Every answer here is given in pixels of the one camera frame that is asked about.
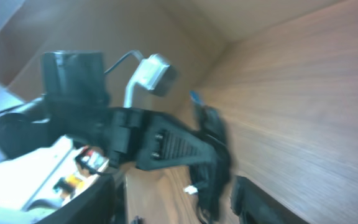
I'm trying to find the black USB cable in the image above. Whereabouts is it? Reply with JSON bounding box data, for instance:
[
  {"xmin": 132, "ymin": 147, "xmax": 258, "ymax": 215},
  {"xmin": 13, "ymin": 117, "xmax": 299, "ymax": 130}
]
[{"xmin": 183, "ymin": 90, "xmax": 234, "ymax": 223}]

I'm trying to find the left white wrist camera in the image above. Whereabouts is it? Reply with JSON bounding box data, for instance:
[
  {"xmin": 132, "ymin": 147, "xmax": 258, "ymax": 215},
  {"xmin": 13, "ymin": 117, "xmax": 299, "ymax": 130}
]
[{"xmin": 123, "ymin": 54, "xmax": 178, "ymax": 108}]

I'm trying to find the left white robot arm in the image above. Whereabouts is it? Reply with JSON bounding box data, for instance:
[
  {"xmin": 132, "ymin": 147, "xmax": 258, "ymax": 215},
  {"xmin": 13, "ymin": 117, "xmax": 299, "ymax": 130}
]
[{"xmin": 0, "ymin": 50, "xmax": 226, "ymax": 170}]

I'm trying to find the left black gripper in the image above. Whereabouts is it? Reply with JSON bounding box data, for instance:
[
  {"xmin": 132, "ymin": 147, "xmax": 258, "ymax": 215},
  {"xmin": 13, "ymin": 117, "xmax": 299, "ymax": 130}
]
[{"xmin": 103, "ymin": 107, "xmax": 219, "ymax": 170}]

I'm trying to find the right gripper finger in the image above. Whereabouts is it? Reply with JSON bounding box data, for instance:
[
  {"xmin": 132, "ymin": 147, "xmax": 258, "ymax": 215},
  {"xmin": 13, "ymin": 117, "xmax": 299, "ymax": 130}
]
[{"xmin": 231, "ymin": 175, "xmax": 308, "ymax": 224}]

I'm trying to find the left camera black cable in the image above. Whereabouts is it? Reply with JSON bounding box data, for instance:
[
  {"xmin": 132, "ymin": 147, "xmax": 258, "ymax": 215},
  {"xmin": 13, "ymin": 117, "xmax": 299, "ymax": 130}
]
[{"xmin": 104, "ymin": 49, "xmax": 142, "ymax": 75}]

